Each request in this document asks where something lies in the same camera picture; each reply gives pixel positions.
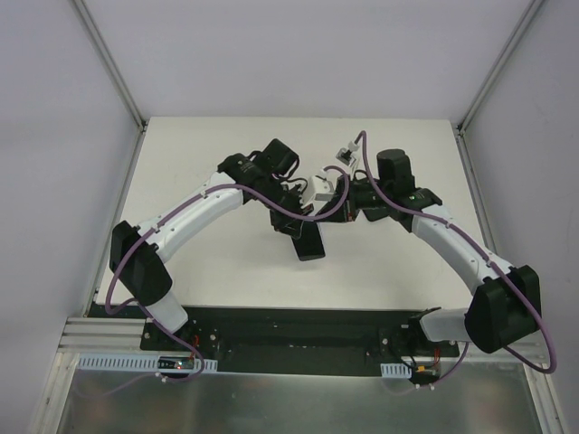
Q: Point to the right white cable duct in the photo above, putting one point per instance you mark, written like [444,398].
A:
[396,371]

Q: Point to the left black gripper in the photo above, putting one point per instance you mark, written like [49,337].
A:
[289,224]

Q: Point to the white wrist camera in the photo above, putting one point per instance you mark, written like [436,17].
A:
[349,155]
[319,188]

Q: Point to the aluminium frame post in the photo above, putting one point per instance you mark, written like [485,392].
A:
[97,41]
[517,35]

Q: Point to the left white cable duct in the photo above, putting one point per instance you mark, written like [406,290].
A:
[142,363]

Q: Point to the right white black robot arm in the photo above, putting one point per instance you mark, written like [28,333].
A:
[505,305]

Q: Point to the right aluminium frame post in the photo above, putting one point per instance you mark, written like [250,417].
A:
[517,35]

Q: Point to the reflective metal sheet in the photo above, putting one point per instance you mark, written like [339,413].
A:
[478,398]

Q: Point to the aluminium rail profile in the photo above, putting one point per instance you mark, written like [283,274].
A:
[85,334]

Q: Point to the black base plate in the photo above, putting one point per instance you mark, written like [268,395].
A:
[353,343]

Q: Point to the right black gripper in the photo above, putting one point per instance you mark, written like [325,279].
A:
[346,204]

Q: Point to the left aluminium frame post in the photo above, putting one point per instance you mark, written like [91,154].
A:
[97,41]

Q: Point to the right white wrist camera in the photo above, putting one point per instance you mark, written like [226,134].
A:
[349,155]

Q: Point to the black smartphone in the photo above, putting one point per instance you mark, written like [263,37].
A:
[309,244]

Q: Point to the white cable duct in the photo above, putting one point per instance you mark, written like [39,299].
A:
[142,363]
[396,371]

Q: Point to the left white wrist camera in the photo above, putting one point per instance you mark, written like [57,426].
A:
[319,188]

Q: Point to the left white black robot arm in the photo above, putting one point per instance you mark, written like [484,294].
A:
[144,274]

